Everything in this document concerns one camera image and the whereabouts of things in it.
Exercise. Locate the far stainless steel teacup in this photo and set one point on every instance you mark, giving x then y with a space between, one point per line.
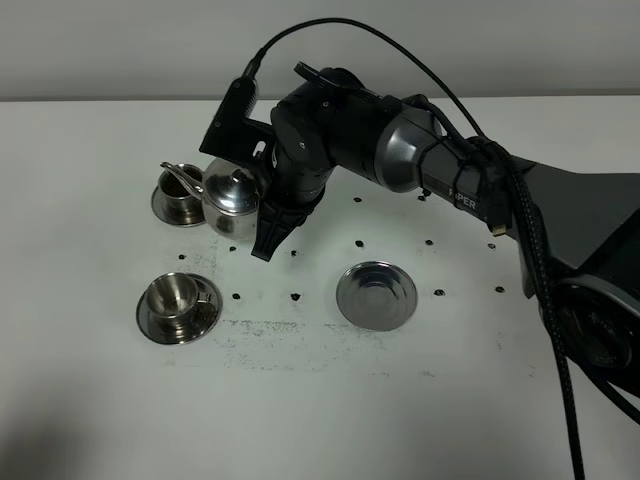
174 194

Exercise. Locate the stainless steel teacup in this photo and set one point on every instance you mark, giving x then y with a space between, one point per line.
176 298
174 194

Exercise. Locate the stainless steel teapot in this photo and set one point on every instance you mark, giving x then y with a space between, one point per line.
227 195

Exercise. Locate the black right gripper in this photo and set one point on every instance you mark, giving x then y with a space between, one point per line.
297 185

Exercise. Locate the far stainless steel saucer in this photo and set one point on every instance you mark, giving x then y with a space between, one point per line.
177 211

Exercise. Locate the stainless steel saucer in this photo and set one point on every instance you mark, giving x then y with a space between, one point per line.
177 211
171 335

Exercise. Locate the near stainless steel saucer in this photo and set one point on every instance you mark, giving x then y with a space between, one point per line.
171 335

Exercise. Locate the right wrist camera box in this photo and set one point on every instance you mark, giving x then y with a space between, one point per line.
233 135

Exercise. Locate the near stainless steel teacup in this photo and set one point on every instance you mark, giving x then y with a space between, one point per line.
176 298

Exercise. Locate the steel teapot saucer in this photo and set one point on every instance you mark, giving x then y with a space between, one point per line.
377 296

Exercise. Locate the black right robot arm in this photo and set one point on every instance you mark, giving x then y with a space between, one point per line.
578 234

